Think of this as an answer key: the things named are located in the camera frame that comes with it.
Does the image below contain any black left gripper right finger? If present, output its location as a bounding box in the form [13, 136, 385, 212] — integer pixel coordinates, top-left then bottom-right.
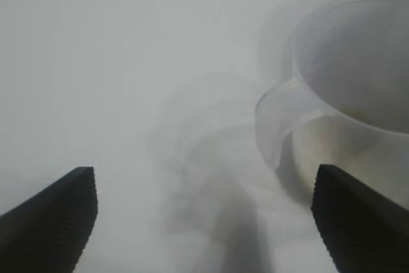
[310, 162, 409, 273]

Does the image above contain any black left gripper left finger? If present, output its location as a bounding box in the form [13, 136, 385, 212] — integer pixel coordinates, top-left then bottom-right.
[0, 166, 99, 273]

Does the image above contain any translucent plastic measuring cup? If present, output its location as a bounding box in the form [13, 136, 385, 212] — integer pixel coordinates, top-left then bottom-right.
[254, 0, 409, 203]

